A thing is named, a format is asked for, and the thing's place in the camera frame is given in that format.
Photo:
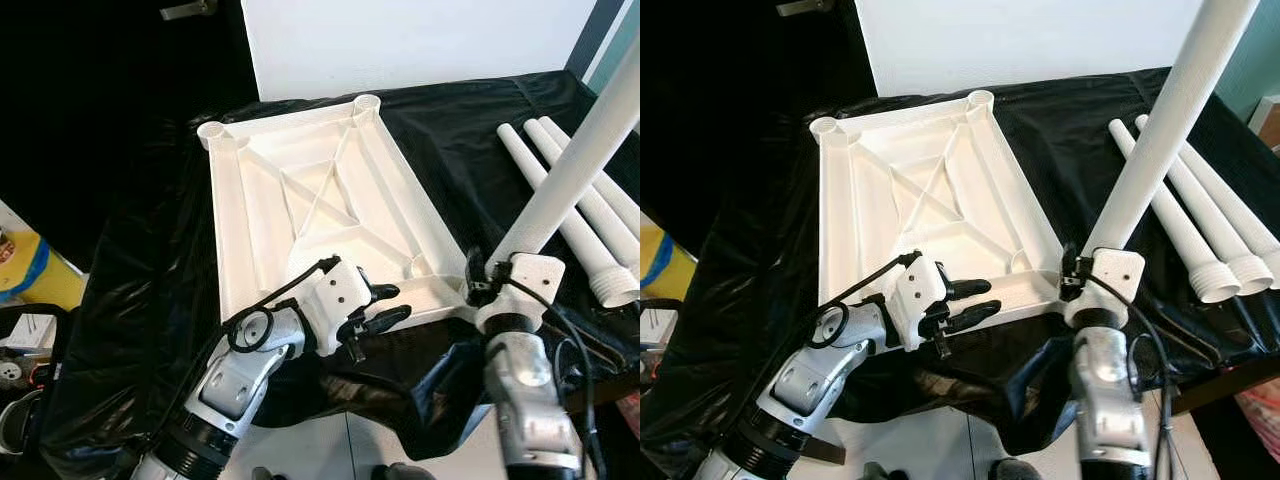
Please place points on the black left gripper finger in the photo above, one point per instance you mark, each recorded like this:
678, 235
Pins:
384, 291
970, 288
384, 319
972, 316

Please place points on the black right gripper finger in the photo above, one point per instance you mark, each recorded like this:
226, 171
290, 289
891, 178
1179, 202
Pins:
477, 277
1070, 272

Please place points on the white plastic table top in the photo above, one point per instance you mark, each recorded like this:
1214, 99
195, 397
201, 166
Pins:
320, 190
930, 190

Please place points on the white plastic table leg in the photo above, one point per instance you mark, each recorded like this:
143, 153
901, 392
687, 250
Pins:
1215, 280
575, 170
610, 280
1250, 265
1170, 130
545, 142
1264, 222
560, 130

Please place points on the black plastic table cover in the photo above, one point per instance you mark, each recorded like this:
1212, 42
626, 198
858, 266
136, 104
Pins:
1060, 140
450, 140

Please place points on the dark grey robot right leg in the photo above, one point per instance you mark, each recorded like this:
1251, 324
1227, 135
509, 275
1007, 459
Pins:
1015, 472
403, 472

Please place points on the dark grey robot leg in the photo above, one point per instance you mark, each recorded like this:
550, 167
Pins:
1015, 472
268, 474
403, 472
880, 473

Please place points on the dark grey robot left leg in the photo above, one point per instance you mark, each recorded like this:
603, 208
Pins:
880, 473
268, 474

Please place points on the small white box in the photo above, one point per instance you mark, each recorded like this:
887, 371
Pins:
662, 327
28, 330

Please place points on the brown wooden table leg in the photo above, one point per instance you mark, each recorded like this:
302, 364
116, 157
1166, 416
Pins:
818, 452
1220, 385

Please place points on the yellow and blue box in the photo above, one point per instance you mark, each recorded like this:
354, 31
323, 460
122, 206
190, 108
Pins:
670, 275
60, 290

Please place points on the black open tool bag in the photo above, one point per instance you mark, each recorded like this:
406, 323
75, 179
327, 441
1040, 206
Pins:
650, 360
20, 420

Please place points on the pink shopping bag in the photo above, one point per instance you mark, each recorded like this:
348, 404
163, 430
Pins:
1262, 430

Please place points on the brown and white flat panel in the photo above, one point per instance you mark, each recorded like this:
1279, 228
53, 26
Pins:
1268, 113

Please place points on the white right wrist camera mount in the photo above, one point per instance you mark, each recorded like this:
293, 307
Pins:
1110, 275
530, 275

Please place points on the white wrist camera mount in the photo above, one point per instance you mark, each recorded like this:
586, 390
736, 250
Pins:
915, 292
530, 275
1110, 275
340, 295

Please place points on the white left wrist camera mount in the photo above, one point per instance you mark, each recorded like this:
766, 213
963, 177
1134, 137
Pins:
340, 295
915, 292

